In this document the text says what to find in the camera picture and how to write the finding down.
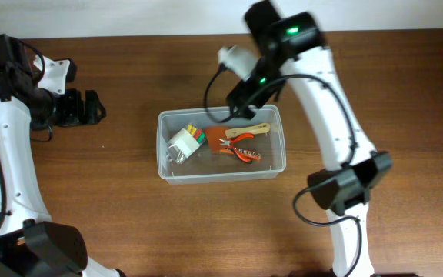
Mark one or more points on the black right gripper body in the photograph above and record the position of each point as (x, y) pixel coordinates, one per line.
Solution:
(262, 85)

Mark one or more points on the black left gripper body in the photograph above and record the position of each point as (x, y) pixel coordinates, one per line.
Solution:
(69, 108)

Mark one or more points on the red handled pliers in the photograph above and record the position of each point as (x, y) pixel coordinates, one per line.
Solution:
(235, 146)

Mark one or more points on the red scraper with wooden handle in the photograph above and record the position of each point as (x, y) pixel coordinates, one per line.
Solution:
(215, 134)

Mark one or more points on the orange socket rail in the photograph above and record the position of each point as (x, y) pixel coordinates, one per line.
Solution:
(254, 154)

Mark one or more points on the clear case of coloured bits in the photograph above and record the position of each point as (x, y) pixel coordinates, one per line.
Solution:
(185, 143)

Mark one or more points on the clear plastic container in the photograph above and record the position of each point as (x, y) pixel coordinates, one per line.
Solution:
(205, 166)

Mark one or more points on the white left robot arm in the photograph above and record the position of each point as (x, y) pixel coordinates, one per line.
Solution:
(35, 95)

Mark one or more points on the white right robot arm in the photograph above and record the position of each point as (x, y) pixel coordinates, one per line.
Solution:
(293, 51)

